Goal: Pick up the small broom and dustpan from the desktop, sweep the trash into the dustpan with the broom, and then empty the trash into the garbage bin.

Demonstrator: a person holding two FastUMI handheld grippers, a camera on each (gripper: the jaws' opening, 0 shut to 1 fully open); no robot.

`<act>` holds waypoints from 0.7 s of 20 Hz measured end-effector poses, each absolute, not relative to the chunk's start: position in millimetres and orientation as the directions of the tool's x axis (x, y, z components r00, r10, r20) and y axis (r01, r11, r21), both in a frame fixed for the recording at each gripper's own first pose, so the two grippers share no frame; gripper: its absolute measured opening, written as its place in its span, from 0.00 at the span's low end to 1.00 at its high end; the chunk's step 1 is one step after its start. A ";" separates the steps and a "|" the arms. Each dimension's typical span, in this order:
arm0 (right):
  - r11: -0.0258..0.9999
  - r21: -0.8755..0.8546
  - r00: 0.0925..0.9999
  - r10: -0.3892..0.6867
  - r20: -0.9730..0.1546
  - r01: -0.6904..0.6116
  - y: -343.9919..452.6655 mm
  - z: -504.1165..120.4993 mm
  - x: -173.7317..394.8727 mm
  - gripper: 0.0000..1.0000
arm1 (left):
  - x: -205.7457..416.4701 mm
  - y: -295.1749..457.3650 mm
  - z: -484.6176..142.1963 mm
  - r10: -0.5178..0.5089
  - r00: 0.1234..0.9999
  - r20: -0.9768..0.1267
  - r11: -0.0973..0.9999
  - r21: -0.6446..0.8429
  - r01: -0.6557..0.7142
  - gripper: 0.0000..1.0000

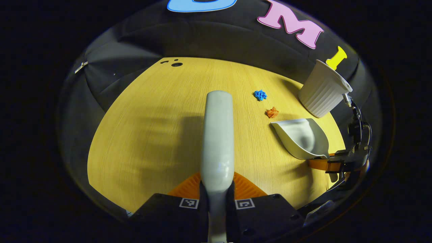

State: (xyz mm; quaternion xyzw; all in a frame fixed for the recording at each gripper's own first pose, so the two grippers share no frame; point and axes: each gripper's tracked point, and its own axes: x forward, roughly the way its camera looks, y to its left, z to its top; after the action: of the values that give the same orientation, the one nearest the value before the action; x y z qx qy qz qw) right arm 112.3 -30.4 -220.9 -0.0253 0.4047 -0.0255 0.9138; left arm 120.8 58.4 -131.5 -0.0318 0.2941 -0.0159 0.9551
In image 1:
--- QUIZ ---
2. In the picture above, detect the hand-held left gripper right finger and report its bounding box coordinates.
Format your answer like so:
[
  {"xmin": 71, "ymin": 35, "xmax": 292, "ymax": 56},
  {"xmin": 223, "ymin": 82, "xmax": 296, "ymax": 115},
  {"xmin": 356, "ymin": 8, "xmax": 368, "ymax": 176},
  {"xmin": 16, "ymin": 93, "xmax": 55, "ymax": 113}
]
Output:
[{"xmin": 226, "ymin": 171, "xmax": 304, "ymax": 243}]

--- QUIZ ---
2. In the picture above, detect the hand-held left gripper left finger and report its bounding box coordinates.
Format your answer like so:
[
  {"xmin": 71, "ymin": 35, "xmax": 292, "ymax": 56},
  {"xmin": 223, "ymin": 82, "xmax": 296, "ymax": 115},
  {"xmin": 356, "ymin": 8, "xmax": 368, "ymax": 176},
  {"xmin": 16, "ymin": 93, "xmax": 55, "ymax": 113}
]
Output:
[{"xmin": 130, "ymin": 171, "xmax": 208, "ymax": 243}]

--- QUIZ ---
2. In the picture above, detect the white plastic dustpan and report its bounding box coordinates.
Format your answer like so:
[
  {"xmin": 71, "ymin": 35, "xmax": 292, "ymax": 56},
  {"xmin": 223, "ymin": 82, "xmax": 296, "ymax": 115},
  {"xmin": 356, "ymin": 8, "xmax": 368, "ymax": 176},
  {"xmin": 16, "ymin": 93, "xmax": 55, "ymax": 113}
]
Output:
[{"xmin": 270, "ymin": 118, "xmax": 339, "ymax": 183}]

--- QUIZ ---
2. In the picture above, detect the white ribbed garbage bin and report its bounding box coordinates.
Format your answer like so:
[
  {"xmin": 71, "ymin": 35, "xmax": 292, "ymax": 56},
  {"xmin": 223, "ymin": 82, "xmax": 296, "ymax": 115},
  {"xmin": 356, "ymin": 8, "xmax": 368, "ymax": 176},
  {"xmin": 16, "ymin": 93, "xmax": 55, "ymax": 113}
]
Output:
[{"xmin": 298, "ymin": 59, "xmax": 353, "ymax": 118}]

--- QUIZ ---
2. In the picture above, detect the small white broom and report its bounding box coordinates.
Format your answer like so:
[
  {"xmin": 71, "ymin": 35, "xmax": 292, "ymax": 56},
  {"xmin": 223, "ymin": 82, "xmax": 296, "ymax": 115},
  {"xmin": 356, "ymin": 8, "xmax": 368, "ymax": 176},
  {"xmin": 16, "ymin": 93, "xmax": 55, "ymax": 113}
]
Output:
[{"xmin": 200, "ymin": 90, "xmax": 235, "ymax": 243}]

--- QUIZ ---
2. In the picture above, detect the wooden desktop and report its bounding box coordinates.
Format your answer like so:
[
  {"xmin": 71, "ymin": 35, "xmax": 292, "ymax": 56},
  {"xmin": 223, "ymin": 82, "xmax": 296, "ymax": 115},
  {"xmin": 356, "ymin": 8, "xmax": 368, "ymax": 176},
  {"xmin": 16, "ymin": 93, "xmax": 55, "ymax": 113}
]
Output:
[{"xmin": 87, "ymin": 57, "xmax": 346, "ymax": 213}]

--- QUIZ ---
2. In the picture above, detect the black backdrop cloth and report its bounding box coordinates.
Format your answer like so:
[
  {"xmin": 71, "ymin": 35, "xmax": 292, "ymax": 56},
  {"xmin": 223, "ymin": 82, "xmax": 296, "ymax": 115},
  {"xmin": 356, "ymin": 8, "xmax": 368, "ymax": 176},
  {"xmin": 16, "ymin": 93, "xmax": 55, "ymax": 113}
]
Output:
[{"xmin": 57, "ymin": 0, "xmax": 382, "ymax": 216}]

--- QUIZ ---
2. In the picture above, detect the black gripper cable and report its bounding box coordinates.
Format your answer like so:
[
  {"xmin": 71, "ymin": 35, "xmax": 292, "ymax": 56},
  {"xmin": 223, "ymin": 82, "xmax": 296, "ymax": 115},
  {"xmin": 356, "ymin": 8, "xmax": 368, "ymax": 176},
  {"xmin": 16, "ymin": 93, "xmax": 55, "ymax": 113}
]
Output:
[{"xmin": 362, "ymin": 122, "xmax": 372, "ymax": 146}]

